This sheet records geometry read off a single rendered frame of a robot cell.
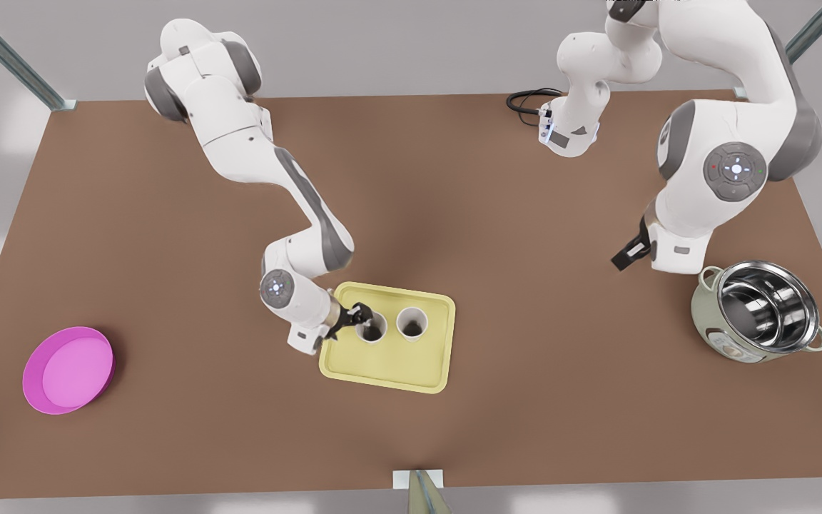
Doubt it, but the white IKEA cup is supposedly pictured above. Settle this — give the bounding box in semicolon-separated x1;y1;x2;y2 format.
356;311;388;344
396;307;430;343

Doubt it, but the yellow rectangular tray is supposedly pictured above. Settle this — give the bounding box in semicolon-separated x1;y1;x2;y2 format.
319;281;456;395

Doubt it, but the green pot with steel interior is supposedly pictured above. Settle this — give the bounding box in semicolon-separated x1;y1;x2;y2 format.
691;260;822;363

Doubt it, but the pink round bowl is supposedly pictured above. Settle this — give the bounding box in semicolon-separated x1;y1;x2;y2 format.
22;326;116;415

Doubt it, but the black cable loop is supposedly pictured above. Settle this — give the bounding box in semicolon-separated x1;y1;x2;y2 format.
506;88;564;129

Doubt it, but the silver frame post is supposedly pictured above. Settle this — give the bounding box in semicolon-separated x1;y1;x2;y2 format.
392;469;453;514
734;0;822;99
0;0;78;112

